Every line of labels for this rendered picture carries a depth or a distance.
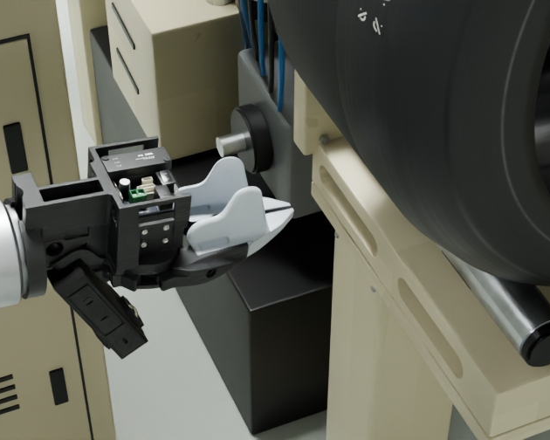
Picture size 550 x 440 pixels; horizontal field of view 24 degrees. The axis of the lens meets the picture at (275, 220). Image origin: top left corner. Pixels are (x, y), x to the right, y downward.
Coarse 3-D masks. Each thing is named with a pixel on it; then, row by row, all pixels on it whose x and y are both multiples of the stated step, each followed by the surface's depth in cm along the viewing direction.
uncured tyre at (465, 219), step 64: (320, 0) 86; (448, 0) 76; (512, 0) 75; (320, 64) 90; (384, 64) 80; (448, 64) 78; (512, 64) 78; (384, 128) 84; (448, 128) 81; (512, 128) 82; (448, 192) 86; (512, 192) 87; (512, 256) 92
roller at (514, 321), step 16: (448, 256) 109; (464, 272) 107; (480, 272) 105; (480, 288) 105; (496, 288) 104; (512, 288) 103; (528, 288) 103; (496, 304) 103; (512, 304) 102; (528, 304) 102; (544, 304) 102; (496, 320) 104; (512, 320) 102; (528, 320) 101; (544, 320) 100; (512, 336) 102; (528, 336) 100; (544, 336) 100; (528, 352) 101; (544, 352) 101
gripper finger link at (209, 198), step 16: (224, 160) 93; (240, 160) 94; (208, 176) 94; (224, 176) 94; (240, 176) 95; (192, 192) 94; (208, 192) 94; (224, 192) 95; (192, 208) 95; (208, 208) 95; (224, 208) 95; (272, 208) 96; (192, 224) 94
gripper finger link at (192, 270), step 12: (180, 252) 91; (192, 252) 91; (216, 252) 92; (228, 252) 92; (240, 252) 93; (180, 264) 90; (192, 264) 90; (204, 264) 91; (216, 264) 91; (228, 264) 92; (156, 276) 91; (168, 276) 90; (180, 276) 90; (192, 276) 90; (204, 276) 91; (216, 276) 92; (168, 288) 90
